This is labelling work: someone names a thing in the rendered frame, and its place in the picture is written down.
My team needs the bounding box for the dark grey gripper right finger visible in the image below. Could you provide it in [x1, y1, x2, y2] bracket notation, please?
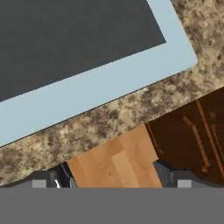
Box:
[153, 160, 218, 189]

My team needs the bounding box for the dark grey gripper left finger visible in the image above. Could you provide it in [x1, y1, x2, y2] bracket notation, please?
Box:
[7, 163, 79, 189]

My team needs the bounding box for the light wooden cupboard front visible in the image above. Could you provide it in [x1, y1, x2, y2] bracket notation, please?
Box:
[66, 123, 164, 189]

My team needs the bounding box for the pale blue hob dark glass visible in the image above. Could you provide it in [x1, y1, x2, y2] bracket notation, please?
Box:
[0, 0, 199, 148]

